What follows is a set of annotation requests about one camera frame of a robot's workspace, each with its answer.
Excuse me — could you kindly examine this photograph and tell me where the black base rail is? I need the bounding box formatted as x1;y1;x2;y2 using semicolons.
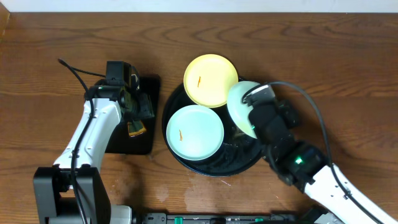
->
140;213;331;224

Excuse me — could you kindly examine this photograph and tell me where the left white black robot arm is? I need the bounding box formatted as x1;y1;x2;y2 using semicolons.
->
33;62;160;223

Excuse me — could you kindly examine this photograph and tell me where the black rectangular tray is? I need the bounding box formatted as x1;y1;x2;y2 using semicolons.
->
106;74;160;155

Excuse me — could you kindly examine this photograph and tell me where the yellow plate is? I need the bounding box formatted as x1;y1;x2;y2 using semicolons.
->
183;54;238;108

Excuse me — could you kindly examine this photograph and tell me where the light green plate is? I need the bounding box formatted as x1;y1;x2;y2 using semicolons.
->
227;81;259;139

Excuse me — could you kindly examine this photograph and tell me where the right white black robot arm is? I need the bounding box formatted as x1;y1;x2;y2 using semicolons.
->
241;82;396;223

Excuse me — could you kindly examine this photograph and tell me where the orange green sponge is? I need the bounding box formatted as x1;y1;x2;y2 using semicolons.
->
127;120;147;138

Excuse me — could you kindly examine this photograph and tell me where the mint green plate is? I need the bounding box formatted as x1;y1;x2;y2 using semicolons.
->
166;105;224;161

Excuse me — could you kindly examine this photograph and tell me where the black round tray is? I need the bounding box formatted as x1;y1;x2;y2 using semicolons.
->
162;83;265;177

